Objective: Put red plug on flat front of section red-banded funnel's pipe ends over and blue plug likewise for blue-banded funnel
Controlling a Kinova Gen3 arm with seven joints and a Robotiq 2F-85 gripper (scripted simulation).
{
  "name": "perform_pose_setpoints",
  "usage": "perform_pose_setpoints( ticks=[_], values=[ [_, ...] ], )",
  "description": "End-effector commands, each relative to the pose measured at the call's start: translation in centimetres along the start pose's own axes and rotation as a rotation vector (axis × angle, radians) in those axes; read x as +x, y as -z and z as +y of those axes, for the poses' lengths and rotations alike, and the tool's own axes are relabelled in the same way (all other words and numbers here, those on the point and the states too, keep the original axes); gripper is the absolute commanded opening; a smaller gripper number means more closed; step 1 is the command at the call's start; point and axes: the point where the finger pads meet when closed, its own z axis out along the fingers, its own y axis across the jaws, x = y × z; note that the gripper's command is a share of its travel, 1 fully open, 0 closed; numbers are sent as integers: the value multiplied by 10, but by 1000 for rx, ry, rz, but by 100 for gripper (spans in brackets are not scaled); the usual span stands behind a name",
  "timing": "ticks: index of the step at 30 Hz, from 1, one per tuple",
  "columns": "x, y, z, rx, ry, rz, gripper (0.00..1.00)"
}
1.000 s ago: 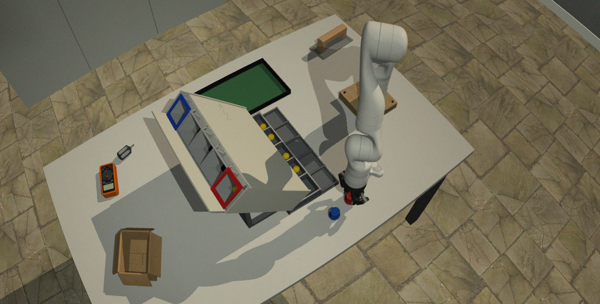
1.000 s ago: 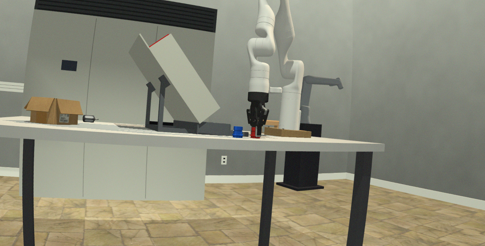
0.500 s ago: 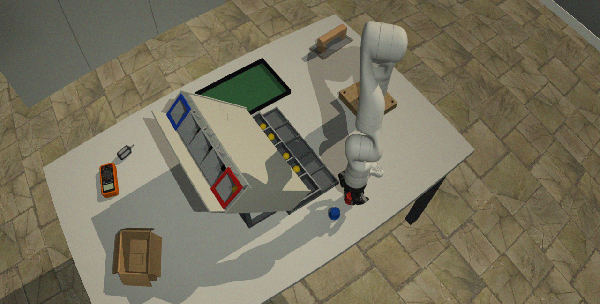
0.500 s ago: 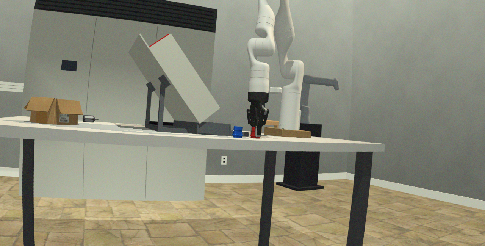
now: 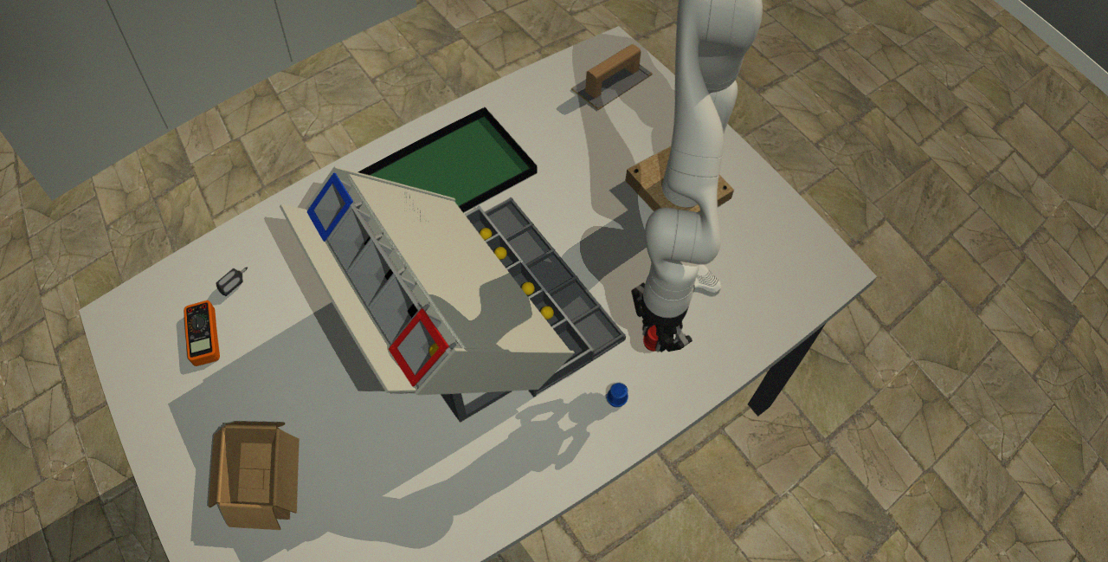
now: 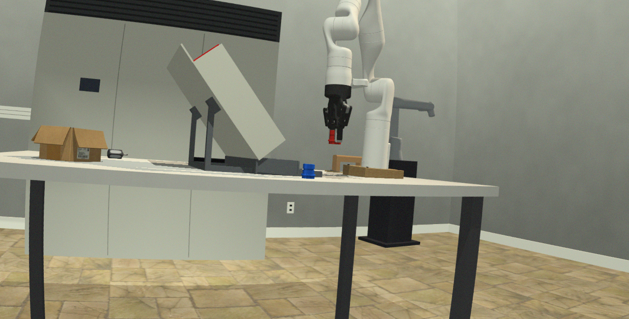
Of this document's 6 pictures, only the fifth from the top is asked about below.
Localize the orange digital multimeter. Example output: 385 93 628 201
184 300 220 366

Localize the blue square band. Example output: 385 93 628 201
307 173 353 242

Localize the red plug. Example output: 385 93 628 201
643 325 658 352

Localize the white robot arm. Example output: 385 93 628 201
643 0 763 318

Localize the red rectangular frame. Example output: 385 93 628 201
389 309 449 386

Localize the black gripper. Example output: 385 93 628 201
630 282 693 352

